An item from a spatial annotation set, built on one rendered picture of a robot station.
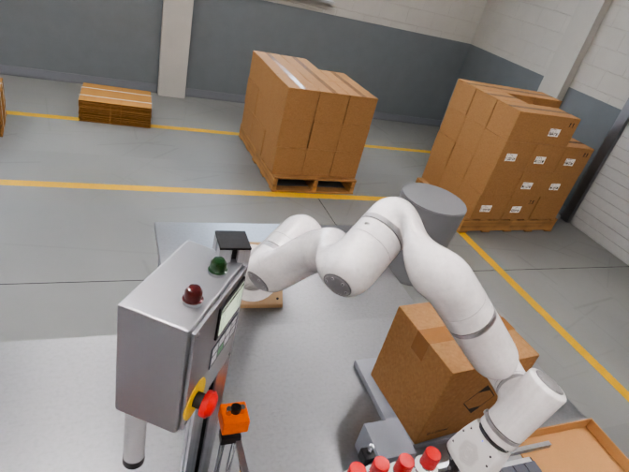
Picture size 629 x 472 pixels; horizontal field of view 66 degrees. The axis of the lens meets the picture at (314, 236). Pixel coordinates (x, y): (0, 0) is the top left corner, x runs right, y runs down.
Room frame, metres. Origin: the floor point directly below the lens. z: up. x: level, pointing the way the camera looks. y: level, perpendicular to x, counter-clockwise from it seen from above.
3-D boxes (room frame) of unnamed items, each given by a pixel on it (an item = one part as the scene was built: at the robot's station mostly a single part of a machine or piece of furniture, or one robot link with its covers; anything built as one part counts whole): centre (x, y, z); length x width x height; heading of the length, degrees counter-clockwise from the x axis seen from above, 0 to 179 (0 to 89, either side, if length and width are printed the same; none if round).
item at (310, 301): (1.37, 0.01, 0.81); 0.90 x 0.90 x 0.04; 28
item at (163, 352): (0.49, 0.14, 1.38); 0.17 x 0.10 x 0.19; 172
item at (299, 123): (4.44, 0.40, 0.45); 1.20 x 0.83 x 0.89; 29
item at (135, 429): (0.48, 0.20, 1.18); 0.04 x 0.04 x 0.21
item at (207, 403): (0.43, 0.08, 1.33); 0.04 x 0.03 x 0.04; 172
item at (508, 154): (4.56, -1.56, 0.57); 1.20 x 0.83 x 1.14; 120
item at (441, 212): (3.05, -0.72, 0.31); 0.46 x 0.46 x 0.62
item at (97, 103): (4.45, 2.22, 0.10); 0.64 x 0.52 x 0.20; 115
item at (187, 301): (0.45, 0.12, 1.49); 0.03 x 0.03 x 0.02
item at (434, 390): (1.03, -0.46, 0.99); 0.30 x 0.24 x 0.27; 122
